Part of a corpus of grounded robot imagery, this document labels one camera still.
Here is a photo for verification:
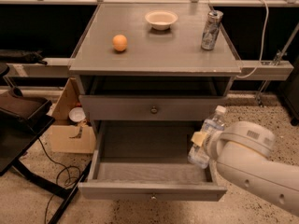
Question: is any open grey middle drawer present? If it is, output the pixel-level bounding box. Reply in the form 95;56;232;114
78;121;226;202

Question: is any orange fruit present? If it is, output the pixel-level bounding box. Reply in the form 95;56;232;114
112;35;127;52

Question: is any metal rail frame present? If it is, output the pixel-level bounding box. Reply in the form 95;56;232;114
1;0;298;95

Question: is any black chair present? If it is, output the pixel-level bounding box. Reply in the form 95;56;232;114
0;63;91;224

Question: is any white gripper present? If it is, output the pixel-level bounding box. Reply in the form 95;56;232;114
192;121;276;160

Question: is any white cup in box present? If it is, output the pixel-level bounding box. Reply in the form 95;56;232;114
68;107;86;122

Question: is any white hanging cable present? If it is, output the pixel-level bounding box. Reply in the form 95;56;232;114
236;0;270;79

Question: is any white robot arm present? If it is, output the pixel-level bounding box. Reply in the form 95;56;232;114
190;121;299;216

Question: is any grey drawer cabinet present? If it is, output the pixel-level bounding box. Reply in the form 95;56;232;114
68;2;243;202

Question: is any clear plastic water bottle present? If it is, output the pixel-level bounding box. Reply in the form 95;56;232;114
188;105;226;169

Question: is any silver drink can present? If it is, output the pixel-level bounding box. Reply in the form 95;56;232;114
201;10;223;50

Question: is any white bowl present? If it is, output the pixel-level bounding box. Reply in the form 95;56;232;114
145;10;178;31

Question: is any closed grey top drawer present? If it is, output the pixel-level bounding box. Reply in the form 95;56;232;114
79;95;225;121

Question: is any black floor cable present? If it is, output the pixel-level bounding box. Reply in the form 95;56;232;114
36;136;82;224

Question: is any cardboard box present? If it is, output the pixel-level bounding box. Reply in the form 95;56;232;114
49;78;95;154

